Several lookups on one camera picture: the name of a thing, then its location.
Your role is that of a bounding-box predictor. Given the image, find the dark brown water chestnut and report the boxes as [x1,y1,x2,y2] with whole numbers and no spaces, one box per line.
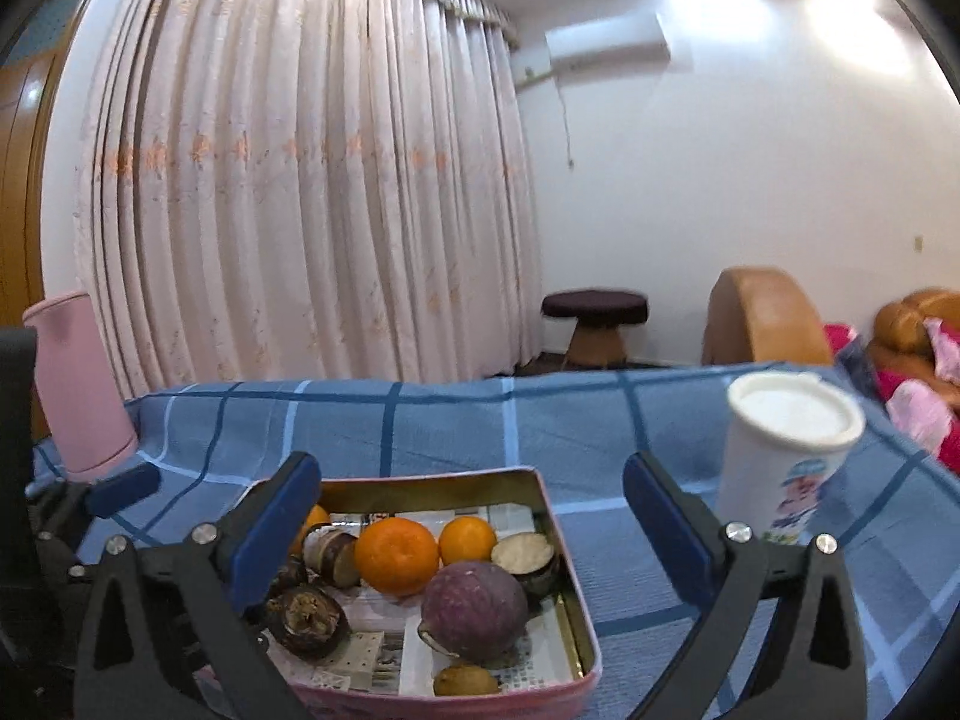
[265,585,350,658]

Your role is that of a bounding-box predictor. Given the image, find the large orange mandarin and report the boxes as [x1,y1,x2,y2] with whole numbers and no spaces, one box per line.
[355,517,441,598]

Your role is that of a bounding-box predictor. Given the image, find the halved white-fleshed water chestnut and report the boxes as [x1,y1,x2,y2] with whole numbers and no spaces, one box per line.
[490,532,558,598]

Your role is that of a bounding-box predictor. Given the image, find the small yellow-green fruit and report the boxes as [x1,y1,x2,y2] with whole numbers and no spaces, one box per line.
[433,663,501,697]

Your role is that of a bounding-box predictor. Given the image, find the purple round fruit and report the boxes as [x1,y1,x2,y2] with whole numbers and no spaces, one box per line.
[416,561,529,663]

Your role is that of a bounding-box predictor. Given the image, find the small orange mandarin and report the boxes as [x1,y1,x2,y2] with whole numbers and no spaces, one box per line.
[438,515,498,566]

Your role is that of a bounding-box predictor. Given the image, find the pink cylindrical appliance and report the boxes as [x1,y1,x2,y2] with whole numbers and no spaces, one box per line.
[23,291,139,481]

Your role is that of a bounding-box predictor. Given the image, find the small brown fruit in tin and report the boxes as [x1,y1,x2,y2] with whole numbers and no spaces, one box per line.
[301,525,359,590]

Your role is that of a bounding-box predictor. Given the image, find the white plastic cup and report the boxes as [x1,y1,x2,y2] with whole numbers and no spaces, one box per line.
[716,372,866,544]

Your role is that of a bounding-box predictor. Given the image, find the pink cushions on sofa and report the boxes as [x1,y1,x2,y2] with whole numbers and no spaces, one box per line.
[823,323,958,475]

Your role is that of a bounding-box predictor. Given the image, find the pink metal tin box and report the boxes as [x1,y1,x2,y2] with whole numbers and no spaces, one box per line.
[262,466,601,718]

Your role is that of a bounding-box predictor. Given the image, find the brown leather sofa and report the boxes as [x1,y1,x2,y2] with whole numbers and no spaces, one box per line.
[701,266,958,408]

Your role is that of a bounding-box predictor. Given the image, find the dark round stool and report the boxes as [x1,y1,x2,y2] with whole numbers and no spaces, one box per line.
[540,289,649,369]

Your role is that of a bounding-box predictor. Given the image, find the pink floral curtain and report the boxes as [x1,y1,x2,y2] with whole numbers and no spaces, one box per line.
[76,0,540,397]

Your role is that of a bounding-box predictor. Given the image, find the wooden door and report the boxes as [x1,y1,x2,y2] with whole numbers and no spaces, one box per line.
[2,0,89,325]

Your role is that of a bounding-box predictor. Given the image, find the white wall air conditioner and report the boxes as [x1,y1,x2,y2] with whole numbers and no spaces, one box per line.
[545,11,670,73]

